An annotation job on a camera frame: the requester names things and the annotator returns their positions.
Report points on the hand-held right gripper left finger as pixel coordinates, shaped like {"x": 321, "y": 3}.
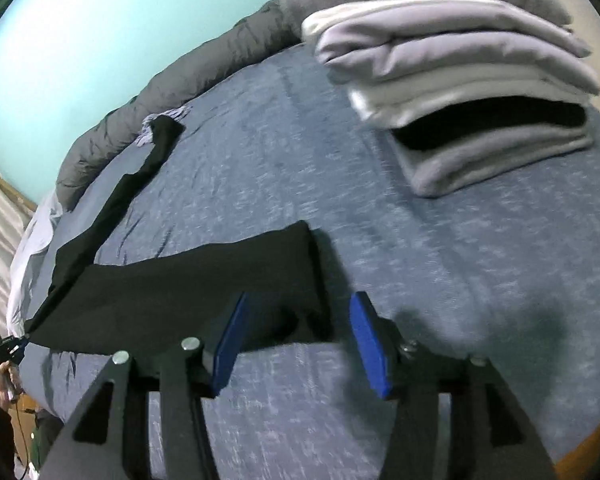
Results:
{"x": 230, "y": 345}

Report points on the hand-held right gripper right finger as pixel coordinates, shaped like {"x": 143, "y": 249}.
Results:
{"x": 372, "y": 345}

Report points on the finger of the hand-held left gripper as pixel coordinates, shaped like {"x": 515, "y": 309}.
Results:
{"x": 22, "y": 341}

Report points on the black pants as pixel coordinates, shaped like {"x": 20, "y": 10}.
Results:
{"x": 205, "y": 290}

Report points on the person's left hand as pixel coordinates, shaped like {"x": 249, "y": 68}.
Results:
{"x": 0, "y": 390}

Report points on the bed with blue patterned sheet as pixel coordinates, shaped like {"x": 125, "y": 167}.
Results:
{"x": 430, "y": 270}

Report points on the light grey blanket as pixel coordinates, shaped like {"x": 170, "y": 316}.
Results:
{"x": 32, "y": 240}

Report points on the light grey folded garment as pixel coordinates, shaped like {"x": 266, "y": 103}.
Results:
{"x": 480, "y": 167}
{"x": 445, "y": 40}

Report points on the small striped pale blue garment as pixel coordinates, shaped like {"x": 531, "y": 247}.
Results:
{"x": 147, "y": 132}

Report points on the black folded garment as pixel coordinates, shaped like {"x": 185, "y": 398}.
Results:
{"x": 480, "y": 127}

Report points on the dark grey rolled duvet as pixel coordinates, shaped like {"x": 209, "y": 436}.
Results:
{"x": 180, "y": 80}

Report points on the wooden frame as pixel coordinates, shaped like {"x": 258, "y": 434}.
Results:
{"x": 10, "y": 187}

